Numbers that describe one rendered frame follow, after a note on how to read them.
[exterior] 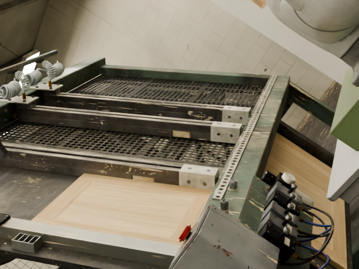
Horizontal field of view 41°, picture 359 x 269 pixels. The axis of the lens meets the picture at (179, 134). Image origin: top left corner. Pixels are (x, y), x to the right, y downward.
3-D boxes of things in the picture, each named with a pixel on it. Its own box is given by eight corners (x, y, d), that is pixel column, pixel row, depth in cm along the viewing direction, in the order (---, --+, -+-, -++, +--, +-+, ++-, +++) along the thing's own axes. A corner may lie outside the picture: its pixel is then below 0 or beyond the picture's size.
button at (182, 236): (193, 236, 94) (185, 230, 95) (184, 250, 96) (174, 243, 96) (198, 226, 98) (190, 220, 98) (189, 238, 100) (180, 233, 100)
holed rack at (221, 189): (221, 200, 148) (221, 199, 148) (212, 199, 149) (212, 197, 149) (278, 75, 296) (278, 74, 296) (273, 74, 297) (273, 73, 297)
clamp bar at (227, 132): (238, 145, 203) (240, 90, 194) (-5, 120, 235) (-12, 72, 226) (242, 137, 212) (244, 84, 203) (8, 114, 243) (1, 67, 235)
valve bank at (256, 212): (341, 279, 112) (254, 221, 113) (304, 315, 118) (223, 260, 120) (339, 184, 157) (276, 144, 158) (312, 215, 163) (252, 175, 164)
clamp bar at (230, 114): (247, 127, 224) (249, 76, 215) (23, 106, 256) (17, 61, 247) (250, 120, 233) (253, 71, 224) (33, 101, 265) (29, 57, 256)
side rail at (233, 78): (267, 95, 294) (268, 78, 290) (101, 82, 324) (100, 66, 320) (269, 92, 301) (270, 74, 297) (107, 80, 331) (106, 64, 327)
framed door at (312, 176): (343, 273, 195) (347, 270, 194) (229, 197, 198) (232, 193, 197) (341, 179, 276) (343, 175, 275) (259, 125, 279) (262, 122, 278)
